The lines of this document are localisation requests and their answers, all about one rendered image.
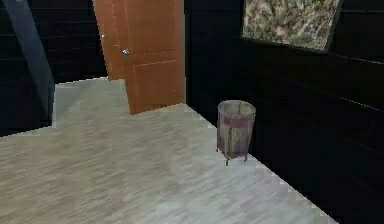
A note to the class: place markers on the metal garbage can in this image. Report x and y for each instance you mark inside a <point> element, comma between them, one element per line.
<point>235,130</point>

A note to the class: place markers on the orange wooden room door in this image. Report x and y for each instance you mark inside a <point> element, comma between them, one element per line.
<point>150,50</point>

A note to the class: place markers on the silver round door knob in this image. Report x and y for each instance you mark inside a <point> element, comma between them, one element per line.
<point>125,52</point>

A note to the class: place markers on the dark blue-grey slab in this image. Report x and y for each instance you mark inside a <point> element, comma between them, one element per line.
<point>31,56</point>

